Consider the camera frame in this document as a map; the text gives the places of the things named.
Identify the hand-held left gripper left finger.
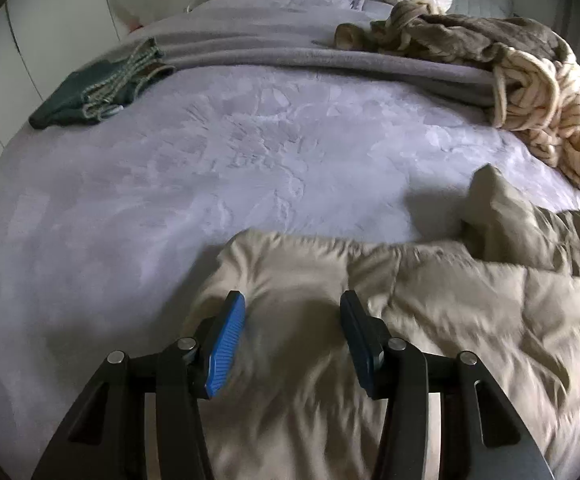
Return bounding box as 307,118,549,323
30,290,247,480

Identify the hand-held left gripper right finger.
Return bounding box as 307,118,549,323
339,290,556,480

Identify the beige quilted puffer jacket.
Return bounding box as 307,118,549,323
182,164,580,480

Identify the dark green folded garment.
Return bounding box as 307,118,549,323
28,37,177,130

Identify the grey blanket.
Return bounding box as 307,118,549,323
110,10,501,106

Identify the cream striped garment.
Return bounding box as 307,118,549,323
492,42,580,198

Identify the brown fuzzy garment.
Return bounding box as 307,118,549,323
334,0,578,71

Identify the white wardrobe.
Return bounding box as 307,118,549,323
0,0,135,161

